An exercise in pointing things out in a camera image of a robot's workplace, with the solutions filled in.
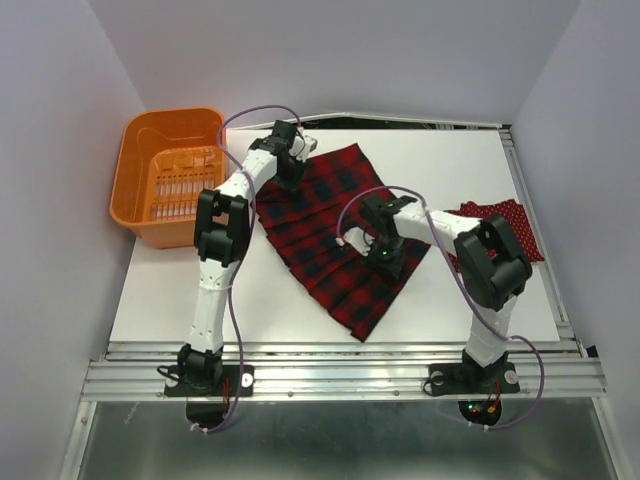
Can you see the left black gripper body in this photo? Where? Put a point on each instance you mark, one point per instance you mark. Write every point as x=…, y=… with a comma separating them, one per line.
x=291, y=175

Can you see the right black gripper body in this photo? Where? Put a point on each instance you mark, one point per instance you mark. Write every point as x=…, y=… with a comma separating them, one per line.
x=385, y=255

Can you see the red polka dot skirt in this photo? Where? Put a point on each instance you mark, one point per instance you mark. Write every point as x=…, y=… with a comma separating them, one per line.
x=516, y=217

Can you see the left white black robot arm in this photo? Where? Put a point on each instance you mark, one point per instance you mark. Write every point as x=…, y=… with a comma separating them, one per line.
x=223, y=230

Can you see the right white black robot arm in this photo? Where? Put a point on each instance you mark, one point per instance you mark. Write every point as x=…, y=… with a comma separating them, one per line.
x=491, y=270

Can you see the orange plastic bin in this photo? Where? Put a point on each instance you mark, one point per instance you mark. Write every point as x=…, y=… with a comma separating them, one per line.
x=166, y=158

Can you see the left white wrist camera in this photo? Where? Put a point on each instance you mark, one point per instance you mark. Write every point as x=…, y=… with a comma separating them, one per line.
x=303, y=146

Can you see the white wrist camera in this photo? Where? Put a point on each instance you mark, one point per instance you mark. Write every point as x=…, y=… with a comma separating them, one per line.
x=358, y=239
x=303, y=146

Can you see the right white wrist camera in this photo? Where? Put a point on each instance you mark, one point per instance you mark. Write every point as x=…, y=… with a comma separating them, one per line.
x=358, y=239

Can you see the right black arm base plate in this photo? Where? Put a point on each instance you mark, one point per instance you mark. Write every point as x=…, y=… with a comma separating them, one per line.
x=470, y=379

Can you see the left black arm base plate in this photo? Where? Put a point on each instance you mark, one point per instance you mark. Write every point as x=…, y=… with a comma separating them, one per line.
x=234, y=382

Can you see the aluminium front rail frame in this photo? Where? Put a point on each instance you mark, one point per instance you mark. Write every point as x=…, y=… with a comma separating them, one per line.
x=340, y=371

